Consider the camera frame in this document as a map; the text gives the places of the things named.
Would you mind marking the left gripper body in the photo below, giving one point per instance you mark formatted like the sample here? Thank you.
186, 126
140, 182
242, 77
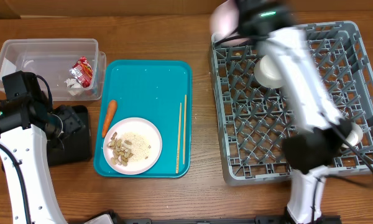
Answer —
65, 122

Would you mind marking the white tissue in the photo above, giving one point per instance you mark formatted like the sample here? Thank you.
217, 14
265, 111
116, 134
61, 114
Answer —
74, 87

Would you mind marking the orange carrot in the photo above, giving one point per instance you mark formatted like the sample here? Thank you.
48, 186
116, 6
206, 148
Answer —
110, 112

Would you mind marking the red snack wrapper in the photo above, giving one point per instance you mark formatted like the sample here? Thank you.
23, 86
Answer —
82, 72

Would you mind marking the peanut pile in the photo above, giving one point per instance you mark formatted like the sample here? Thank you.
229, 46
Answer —
121, 153

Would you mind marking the white rice pile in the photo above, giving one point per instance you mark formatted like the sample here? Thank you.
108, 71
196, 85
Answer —
140, 146

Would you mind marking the wooden chopstick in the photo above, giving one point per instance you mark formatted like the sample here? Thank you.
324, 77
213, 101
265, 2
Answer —
184, 127
178, 137

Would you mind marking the white bowl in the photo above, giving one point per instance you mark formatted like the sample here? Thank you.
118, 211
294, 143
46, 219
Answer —
267, 74

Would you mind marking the small white cup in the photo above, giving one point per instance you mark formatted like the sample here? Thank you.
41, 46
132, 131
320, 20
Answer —
355, 136

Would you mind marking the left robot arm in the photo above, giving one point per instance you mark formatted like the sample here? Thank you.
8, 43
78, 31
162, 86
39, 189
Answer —
33, 137

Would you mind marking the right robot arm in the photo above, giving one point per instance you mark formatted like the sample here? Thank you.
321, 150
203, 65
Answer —
321, 127

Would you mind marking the grey dishwasher rack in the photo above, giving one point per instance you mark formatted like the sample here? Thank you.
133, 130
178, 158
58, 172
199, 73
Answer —
253, 120

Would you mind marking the black plastic tray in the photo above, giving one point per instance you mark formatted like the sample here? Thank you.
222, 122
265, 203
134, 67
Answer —
77, 148

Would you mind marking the clear plastic bin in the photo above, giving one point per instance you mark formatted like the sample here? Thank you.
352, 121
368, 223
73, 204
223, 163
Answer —
52, 59

